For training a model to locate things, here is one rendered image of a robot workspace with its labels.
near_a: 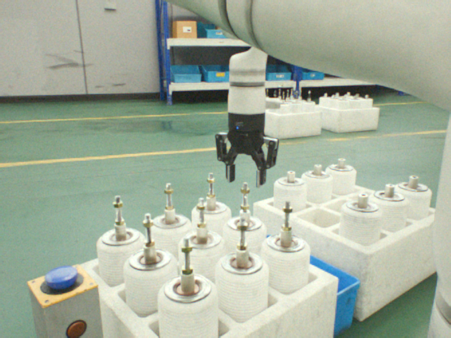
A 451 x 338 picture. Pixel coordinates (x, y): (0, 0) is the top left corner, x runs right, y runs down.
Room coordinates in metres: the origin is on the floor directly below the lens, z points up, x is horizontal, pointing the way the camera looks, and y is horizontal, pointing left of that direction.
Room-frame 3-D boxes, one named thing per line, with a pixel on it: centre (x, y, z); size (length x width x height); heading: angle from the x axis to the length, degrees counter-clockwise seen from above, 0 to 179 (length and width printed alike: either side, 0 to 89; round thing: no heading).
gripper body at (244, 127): (0.77, -0.04, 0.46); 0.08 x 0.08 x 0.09
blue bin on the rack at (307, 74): (5.78, -1.18, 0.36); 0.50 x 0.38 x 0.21; 19
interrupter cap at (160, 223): (0.78, 0.12, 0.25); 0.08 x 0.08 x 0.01
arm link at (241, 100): (0.79, -0.05, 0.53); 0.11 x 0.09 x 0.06; 149
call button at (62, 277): (0.45, 0.22, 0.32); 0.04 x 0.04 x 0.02
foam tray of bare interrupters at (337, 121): (3.30, -1.03, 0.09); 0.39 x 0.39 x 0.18; 21
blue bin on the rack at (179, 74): (5.24, 0.54, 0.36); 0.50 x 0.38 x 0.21; 19
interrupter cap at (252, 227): (0.77, -0.04, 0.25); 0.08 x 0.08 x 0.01
